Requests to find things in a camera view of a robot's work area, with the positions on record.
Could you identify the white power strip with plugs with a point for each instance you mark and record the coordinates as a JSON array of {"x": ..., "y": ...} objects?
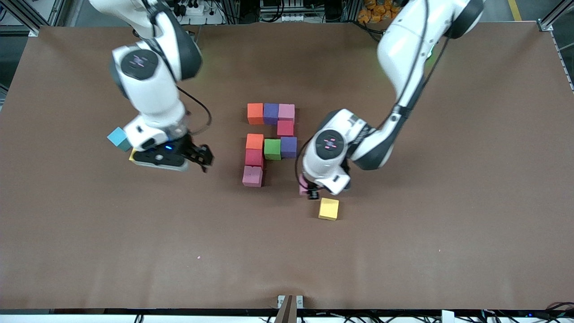
[{"x": 195, "y": 10}]

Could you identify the purple foam cube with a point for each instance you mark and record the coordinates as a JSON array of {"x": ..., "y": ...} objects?
[
  {"x": 289, "y": 146},
  {"x": 271, "y": 113}
]

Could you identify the small metal mount bracket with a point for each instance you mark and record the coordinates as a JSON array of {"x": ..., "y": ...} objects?
[{"x": 281, "y": 299}]

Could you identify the light blue foam cube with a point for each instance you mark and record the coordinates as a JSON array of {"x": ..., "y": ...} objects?
[{"x": 117, "y": 138}]

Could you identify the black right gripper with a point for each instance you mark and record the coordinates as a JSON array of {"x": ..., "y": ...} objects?
[{"x": 195, "y": 151}]

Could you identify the small white box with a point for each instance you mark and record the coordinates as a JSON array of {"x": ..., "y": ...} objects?
[{"x": 447, "y": 317}]

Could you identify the bag of orange items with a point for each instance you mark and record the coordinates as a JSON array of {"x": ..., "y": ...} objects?
[{"x": 372, "y": 13}]

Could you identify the pink foam cube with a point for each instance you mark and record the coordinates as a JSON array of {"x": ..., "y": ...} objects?
[
  {"x": 286, "y": 112},
  {"x": 252, "y": 176},
  {"x": 303, "y": 187}
]

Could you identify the grey electronics unit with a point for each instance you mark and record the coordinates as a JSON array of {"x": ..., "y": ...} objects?
[{"x": 282, "y": 6}]

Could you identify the red foam cube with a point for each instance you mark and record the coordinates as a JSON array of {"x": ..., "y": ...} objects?
[
  {"x": 285, "y": 128},
  {"x": 254, "y": 157}
]

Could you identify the brown mount bar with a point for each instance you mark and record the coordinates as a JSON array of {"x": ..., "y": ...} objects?
[{"x": 287, "y": 312}]

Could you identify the brown table cover sheet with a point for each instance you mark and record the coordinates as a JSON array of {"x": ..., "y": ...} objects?
[{"x": 287, "y": 269}]

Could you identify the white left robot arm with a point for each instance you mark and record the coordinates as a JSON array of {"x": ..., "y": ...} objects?
[{"x": 403, "y": 45}]

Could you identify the orange foam cube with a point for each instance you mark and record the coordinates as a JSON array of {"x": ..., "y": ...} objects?
[
  {"x": 254, "y": 141},
  {"x": 255, "y": 113}
]

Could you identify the green foam cube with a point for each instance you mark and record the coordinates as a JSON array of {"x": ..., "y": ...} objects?
[{"x": 272, "y": 149}]

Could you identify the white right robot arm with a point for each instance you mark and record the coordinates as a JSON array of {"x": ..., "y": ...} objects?
[{"x": 152, "y": 94}]

